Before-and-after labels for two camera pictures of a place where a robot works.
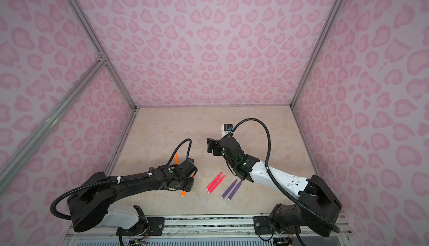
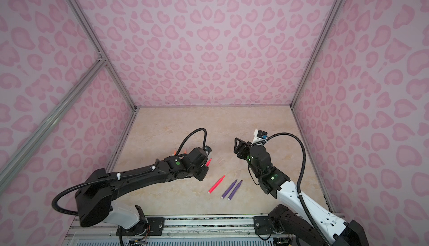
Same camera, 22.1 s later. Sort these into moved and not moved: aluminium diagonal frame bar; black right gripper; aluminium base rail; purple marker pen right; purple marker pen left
Moved: black right gripper
Not moved: purple marker pen right; aluminium base rail; purple marker pen left; aluminium diagonal frame bar
